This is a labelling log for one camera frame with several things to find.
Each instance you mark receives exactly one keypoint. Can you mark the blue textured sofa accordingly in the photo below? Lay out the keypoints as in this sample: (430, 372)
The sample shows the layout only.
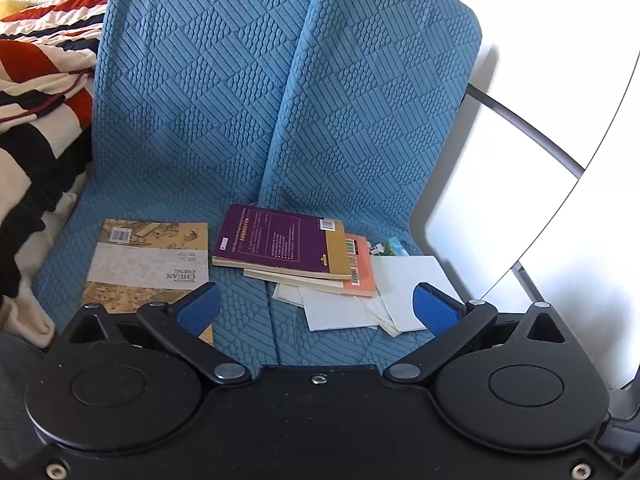
(200, 85)

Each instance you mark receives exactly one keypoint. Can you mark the orange and white book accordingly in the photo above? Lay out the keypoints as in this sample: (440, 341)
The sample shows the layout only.
(360, 270)

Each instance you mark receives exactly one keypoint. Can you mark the photo postcard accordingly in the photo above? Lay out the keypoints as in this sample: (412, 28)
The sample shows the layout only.
(392, 247)

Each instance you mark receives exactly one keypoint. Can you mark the grey cloth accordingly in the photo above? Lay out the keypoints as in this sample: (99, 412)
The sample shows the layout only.
(15, 385)

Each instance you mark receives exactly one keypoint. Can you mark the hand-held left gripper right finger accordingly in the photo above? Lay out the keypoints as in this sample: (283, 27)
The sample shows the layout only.
(435, 307)

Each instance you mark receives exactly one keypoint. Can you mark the brown painting-cover book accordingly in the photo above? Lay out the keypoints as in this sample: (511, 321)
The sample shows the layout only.
(135, 265)

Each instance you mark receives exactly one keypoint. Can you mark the yellow pillow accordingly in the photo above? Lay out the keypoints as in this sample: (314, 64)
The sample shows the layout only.
(11, 8)

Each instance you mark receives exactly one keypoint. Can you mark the white postcard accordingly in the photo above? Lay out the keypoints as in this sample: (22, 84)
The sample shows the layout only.
(287, 294)
(335, 310)
(381, 312)
(405, 285)

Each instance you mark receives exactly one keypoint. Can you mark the purple book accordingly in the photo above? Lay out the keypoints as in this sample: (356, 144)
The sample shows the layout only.
(270, 240)

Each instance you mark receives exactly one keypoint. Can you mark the striped blanket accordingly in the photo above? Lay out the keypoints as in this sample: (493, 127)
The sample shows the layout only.
(30, 110)

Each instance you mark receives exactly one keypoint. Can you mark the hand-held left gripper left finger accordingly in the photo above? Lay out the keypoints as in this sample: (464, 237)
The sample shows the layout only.
(197, 307)

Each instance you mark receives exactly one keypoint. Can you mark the grey metal bar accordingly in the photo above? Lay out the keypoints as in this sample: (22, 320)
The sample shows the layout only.
(525, 285)
(525, 127)

